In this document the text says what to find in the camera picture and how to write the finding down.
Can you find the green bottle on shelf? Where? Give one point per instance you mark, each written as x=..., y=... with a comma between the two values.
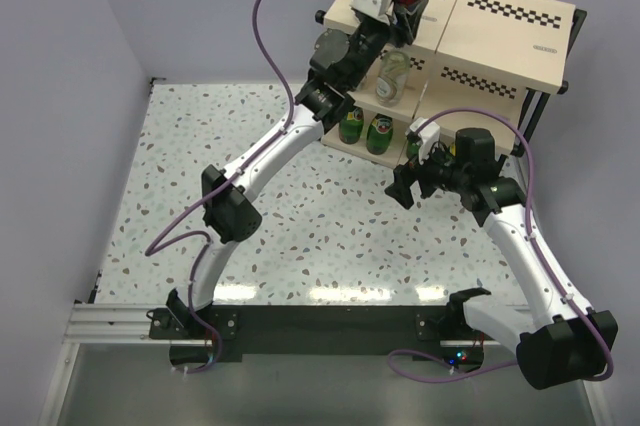
x=350, y=127

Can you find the clear bottle green cap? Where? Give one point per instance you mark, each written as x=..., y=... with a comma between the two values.
x=392, y=77
x=363, y=83

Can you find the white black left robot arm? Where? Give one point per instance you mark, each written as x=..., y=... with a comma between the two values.
x=338, y=65

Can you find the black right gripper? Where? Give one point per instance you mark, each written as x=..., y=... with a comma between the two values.
x=405, y=176

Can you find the beige three-tier shelf unit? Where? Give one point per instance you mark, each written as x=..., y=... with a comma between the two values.
x=471, y=57

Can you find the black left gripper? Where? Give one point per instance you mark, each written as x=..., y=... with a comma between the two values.
x=407, y=19

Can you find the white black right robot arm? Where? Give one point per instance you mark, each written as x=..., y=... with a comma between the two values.
x=561, y=338

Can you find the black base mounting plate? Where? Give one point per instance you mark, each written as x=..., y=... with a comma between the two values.
x=362, y=330

